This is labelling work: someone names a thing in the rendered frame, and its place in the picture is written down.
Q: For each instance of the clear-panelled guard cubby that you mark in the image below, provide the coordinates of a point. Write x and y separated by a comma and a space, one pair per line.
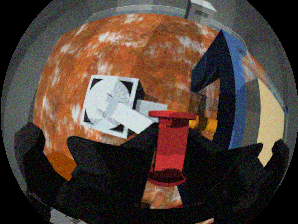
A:
266, 114

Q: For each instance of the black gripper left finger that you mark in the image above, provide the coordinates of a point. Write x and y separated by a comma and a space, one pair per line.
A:
130, 161

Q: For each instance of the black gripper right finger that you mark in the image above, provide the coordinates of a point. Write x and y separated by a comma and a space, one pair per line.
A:
207, 164

